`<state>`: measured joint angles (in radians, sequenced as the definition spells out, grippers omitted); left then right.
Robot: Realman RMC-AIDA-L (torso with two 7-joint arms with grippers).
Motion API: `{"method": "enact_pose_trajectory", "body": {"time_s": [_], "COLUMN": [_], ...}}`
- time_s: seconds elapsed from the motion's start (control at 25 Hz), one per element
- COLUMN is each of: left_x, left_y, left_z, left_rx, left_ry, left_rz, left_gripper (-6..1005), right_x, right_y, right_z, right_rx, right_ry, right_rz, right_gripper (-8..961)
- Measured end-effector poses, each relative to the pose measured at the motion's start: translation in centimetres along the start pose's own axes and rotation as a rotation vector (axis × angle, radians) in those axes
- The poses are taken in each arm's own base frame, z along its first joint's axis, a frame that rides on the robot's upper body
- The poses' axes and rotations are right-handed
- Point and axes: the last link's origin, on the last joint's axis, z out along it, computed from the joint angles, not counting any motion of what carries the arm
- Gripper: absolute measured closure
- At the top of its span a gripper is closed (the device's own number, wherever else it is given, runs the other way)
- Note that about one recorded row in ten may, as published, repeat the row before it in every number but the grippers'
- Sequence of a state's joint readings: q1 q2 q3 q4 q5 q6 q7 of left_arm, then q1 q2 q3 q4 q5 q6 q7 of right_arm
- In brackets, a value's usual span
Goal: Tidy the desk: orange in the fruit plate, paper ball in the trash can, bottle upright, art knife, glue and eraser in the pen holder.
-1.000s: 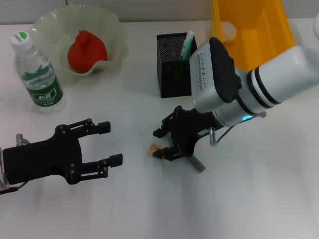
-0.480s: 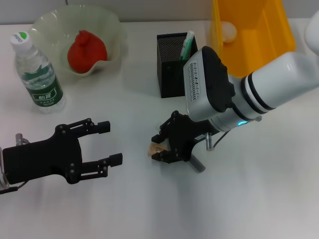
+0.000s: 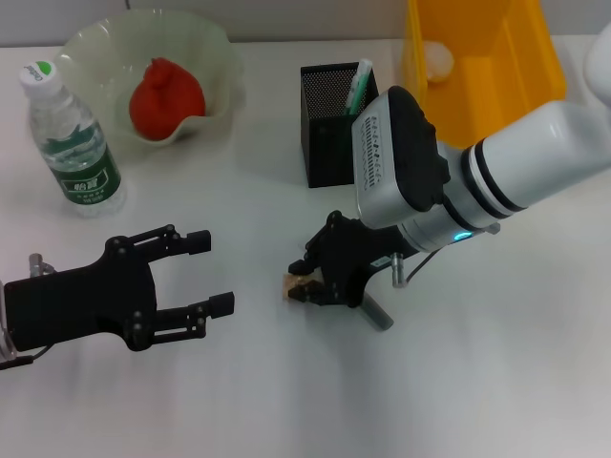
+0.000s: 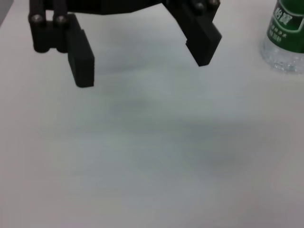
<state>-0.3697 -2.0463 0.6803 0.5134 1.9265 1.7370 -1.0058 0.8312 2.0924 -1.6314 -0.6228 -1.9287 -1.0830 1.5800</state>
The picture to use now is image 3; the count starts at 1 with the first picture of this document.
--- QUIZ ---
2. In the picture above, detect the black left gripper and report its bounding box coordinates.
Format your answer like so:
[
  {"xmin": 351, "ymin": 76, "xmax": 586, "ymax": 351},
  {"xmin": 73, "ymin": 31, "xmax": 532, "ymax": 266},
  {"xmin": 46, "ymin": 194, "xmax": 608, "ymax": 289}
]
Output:
[{"xmin": 3, "ymin": 223, "xmax": 236, "ymax": 353}]

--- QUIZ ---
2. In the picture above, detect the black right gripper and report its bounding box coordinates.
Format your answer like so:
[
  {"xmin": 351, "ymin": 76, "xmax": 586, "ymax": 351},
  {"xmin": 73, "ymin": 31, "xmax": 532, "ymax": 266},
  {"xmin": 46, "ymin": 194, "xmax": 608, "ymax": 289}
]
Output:
[{"xmin": 288, "ymin": 209, "xmax": 416, "ymax": 309}]

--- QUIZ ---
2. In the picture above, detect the tan eraser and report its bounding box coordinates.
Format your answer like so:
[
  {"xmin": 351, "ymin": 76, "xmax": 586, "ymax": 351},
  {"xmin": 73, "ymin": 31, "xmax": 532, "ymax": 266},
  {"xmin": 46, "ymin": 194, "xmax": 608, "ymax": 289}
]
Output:
[{"xmin": 281, "ymin": 272, "xmax": 314, "ymax": 302}]

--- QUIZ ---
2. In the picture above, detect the grey pen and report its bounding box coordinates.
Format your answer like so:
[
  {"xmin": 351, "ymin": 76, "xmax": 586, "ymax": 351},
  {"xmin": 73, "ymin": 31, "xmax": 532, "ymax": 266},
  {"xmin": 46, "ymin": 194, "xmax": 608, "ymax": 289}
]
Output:
[{"xmin": 358, "ymin": 289, "xmax": 395, "ymax": 332}]

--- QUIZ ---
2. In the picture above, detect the clear green-label water bottle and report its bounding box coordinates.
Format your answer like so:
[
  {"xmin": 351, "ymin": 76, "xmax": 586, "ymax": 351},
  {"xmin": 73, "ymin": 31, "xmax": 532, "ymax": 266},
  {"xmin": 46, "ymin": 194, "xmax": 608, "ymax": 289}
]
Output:
[{"xmin": 18, "ymin": 59, "xmax": 128, "ymax": 219}]

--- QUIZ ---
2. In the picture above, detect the mint green utility knife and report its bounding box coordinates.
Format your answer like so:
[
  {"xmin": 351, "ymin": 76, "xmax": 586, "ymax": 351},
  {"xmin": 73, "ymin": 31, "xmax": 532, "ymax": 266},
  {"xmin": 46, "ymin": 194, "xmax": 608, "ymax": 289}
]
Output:
[{"xmin": 344, "ymin": 57, "xmax": 374, "ymax": 117}]

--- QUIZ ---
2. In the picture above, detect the white paper ball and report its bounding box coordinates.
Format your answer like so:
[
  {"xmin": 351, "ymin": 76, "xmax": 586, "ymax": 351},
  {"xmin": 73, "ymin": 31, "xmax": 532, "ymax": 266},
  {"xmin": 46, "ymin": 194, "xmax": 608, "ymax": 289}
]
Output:
[{"xmin": 423, "ymin": 39, "xmax": 455, "ymax": 88}]

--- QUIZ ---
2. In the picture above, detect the black mesh pen holder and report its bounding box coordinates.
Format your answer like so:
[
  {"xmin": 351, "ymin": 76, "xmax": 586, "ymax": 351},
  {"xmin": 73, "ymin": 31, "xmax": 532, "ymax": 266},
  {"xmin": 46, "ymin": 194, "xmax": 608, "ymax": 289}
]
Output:
[{"xmin": 300, "ymin": 61, "xmax": 381, "ymax": 189}]

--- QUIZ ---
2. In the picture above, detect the pale green glass fruit plate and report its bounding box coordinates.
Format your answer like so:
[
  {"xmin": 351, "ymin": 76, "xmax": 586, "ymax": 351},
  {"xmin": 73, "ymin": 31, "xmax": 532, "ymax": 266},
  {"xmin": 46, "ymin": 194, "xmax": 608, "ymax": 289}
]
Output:
[{"xmin": 61, "ymin": 15, "xmax": 242, "ymax": 157}]

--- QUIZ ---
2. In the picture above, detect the yellow plastic bin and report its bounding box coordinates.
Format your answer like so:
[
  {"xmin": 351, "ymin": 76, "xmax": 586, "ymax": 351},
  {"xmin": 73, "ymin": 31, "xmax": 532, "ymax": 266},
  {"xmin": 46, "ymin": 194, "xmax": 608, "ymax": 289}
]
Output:
[{"xmin": 403, "ymin": 0, "xmax": 569, "ymax": 149}]

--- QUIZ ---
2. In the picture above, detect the right gripper cable with plug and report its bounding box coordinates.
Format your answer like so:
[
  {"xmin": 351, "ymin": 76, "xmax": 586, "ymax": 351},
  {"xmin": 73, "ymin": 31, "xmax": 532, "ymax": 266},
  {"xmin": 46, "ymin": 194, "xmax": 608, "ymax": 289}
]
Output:
[{"xmin": 390, "ymin": 245, "xmax": 441, "ymax": 289}]

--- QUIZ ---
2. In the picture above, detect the gripper cable with plug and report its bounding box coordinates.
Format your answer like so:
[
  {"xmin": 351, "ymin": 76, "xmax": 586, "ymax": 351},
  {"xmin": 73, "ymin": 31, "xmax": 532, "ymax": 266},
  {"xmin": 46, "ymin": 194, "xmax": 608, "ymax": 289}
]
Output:
[
  {"xmin": 390, "ymin": 245, "xmax": 441, "ymax": 289},
  {"xmin": 0, "ymin": 253, "xmax": 59, "ymax": 369}
]

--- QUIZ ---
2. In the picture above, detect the left gripper cable with plug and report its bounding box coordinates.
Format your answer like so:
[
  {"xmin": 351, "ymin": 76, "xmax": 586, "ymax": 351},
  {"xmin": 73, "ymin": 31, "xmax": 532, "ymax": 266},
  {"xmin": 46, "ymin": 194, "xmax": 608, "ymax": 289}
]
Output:
[{"xmin": 0, "ymin": 253, "xmax": 59, "ymax": 369}]

